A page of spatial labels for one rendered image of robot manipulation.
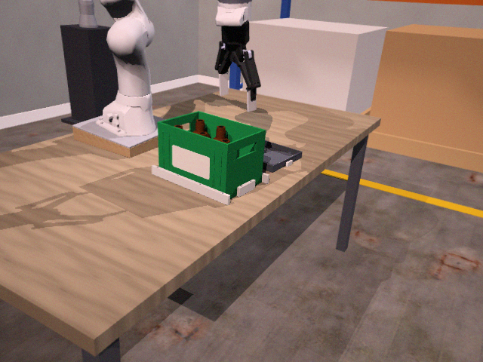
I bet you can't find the green bottle crate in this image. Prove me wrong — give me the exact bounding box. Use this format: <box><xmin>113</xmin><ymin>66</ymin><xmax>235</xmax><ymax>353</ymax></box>
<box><xmin>158</xmin><ymin>111</ymin><xmax>266</xmax><ymax>199</ymax></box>

